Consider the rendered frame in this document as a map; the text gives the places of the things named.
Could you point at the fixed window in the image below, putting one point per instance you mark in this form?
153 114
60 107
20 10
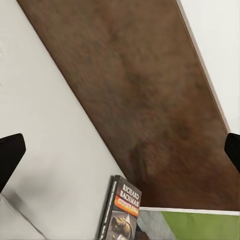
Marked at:
172 225

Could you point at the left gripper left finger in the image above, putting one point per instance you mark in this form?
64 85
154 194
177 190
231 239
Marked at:
12 149

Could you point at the bed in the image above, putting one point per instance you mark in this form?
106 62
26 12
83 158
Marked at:
100 88

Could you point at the hardback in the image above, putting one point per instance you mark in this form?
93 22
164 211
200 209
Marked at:
122 211

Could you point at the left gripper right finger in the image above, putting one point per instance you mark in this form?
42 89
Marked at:
232 149

